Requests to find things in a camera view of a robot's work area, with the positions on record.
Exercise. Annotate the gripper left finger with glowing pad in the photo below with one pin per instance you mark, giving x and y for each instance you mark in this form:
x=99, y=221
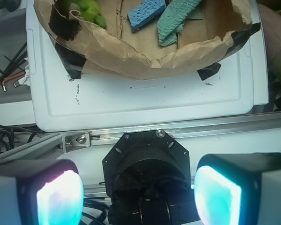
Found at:
x=40, y=192

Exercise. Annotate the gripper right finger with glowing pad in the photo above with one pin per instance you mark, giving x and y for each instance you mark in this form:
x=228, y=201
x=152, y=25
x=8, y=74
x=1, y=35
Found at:
x=239, y=189

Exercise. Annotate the teal microfiber cloth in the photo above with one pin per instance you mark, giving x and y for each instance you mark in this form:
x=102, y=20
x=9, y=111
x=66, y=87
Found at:
x=172, y=20

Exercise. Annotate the white plastic bin lid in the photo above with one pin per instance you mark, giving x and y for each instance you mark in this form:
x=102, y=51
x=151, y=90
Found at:
x=98, y=101

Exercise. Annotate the black tape piece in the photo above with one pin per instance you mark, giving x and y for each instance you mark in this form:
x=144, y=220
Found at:
x=209, y=71

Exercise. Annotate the black hex keys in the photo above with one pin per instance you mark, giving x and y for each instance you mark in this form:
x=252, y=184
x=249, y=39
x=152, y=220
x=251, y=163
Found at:
x=13, y=69

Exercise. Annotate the brown paper bag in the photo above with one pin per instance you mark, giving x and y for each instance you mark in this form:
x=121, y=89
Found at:
x=86, y=48

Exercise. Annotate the green plush toy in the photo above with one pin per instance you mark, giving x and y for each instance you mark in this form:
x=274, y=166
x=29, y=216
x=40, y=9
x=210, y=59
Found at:
x=89, y=10

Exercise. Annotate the blue sponge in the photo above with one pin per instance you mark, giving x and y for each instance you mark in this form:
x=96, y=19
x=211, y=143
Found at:
x=144, y=13

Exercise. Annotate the aluminium extrusion rail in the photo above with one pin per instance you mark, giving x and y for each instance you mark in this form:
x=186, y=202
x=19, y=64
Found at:
x=249, y=133

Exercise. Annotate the metal corner bracket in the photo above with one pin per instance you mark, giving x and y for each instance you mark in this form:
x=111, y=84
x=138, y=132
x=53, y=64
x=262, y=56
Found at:
x=75, y=141

